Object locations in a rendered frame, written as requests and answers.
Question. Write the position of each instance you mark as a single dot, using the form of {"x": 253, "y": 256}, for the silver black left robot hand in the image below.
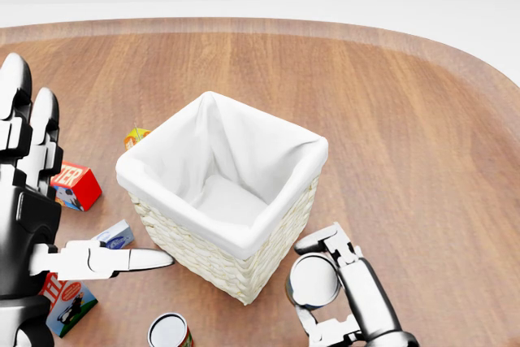
{"x": 28, "y": 225}

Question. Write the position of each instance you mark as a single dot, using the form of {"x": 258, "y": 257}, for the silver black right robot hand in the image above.
{"x": 367, "y": 294}

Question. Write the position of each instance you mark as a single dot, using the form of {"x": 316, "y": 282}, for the silver tin with dark label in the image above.
{"x": 315, "y": 282}

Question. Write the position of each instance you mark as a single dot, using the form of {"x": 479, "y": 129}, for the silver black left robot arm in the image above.
{"x": 20, "y": 322}

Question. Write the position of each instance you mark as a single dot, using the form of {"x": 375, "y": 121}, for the white wicker basket cloth liner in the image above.
{"x": 227, "y": 184}

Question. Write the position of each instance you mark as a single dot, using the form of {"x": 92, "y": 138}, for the red butter box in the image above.
{"x": 81, "y": 184}

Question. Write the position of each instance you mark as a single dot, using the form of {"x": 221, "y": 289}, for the red blue cow print carton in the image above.
{"x": 67, "y": 306}

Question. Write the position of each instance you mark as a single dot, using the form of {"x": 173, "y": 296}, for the blue white cream cheese box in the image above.
{"x": 118, "y": 235}

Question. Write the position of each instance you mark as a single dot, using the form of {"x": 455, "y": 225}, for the small orange juice carton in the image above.
{"x": 134, "y": 139}

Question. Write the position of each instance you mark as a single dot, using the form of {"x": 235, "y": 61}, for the tin with red green label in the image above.
{"x": 168, "y": 332}

